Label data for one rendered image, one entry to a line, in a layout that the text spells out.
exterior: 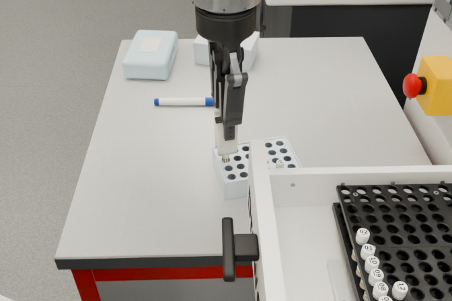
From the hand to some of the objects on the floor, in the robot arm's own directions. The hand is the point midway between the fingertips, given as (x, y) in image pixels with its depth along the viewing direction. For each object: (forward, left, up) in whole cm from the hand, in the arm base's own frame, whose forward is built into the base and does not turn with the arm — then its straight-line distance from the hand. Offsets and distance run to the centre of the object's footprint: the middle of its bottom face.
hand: (226, 132), depth 69 cm
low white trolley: (-2, +16, -85) cm, 87 cm away
